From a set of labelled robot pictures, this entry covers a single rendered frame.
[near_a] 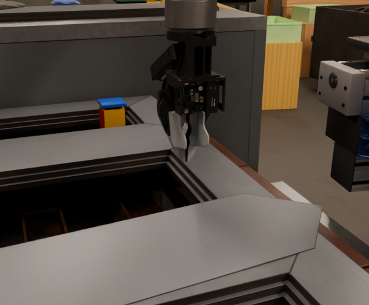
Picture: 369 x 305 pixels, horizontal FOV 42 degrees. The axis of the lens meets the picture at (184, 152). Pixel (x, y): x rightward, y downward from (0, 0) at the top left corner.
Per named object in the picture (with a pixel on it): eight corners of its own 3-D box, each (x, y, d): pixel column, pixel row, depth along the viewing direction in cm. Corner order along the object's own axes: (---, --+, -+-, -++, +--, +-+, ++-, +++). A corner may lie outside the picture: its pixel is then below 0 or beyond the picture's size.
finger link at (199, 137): (196, 171, 75) (197, 114, 72) (183, 158, 80) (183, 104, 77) (214, 169, 76) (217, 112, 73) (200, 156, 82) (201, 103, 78)
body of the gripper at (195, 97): (178, 120, 69) (179, 35, 65) (159, 106, 77) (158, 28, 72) (226, 115, 72) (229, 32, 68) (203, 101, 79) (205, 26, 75)
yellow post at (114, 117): (108, 184, 121) (103, 110, 114) (104, 176, 126) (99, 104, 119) (128, 181, 123) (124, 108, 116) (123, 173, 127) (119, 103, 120)
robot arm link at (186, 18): (157, -3, 71) (208, -3, 74) (157, 29, 73) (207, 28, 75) (175, 0, 64) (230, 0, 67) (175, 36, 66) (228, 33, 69)
